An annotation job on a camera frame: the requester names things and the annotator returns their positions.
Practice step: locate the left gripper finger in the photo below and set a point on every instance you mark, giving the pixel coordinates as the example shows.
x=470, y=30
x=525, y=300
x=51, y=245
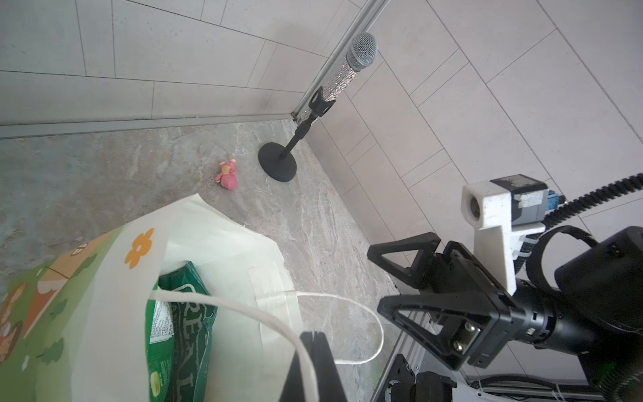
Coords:
x=313, y=375

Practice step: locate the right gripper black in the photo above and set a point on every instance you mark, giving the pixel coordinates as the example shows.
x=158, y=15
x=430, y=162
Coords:
x=467, y=319

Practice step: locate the green snack bag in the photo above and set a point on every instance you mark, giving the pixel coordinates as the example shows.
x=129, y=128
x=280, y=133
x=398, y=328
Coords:
x=179, y=341

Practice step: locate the white paper bag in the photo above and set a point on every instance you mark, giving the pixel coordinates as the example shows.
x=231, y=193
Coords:
x=74, y=328

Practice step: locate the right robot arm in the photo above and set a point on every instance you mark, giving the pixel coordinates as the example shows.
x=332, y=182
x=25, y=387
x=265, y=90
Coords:
x=531, y=277

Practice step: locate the black microphone stand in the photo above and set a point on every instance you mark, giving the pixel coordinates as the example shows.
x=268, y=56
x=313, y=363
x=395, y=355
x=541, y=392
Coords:
x=276, y=160

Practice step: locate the pink toy on table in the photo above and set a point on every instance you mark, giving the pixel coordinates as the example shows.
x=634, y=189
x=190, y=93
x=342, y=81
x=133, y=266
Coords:
x=227, y=175

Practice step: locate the silver microphone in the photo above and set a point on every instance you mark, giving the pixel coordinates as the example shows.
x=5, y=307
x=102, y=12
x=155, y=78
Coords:
x=360, y=55

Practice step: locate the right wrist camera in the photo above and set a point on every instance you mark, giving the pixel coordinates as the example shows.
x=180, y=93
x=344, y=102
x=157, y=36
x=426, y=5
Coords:
x=504, y=213

